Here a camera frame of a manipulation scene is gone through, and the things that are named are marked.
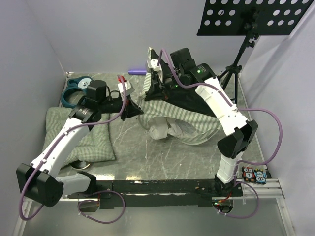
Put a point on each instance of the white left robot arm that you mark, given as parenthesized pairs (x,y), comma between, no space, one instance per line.
(39,180)

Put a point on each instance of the round metal lid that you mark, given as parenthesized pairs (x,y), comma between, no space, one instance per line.
(80,165)

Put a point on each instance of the teal double pet bowl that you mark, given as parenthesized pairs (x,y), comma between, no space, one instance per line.
(75,85)

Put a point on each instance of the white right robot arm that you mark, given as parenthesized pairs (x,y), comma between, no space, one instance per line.
(238,130)

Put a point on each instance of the purple toy microphone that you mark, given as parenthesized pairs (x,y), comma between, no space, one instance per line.
(137,72)

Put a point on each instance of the black music stand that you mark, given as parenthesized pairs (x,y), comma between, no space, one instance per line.
(250,19)

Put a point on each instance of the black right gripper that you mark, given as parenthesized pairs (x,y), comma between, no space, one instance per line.
(162,88)

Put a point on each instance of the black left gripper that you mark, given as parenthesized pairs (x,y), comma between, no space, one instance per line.
(130,109)

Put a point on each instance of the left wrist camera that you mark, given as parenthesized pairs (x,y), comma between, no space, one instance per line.
(124,86)

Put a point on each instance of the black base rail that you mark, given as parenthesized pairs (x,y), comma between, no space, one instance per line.
(160,193)

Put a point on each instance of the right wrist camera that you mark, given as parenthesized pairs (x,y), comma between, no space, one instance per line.
(152,64)

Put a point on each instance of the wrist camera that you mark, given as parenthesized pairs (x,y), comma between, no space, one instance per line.
(124,86)
(152,64)

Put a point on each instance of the green striped pet tent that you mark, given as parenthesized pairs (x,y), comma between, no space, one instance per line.
(187,117)

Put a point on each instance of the green checkered pet cushion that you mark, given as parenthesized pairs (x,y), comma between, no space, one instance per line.
(94,147)

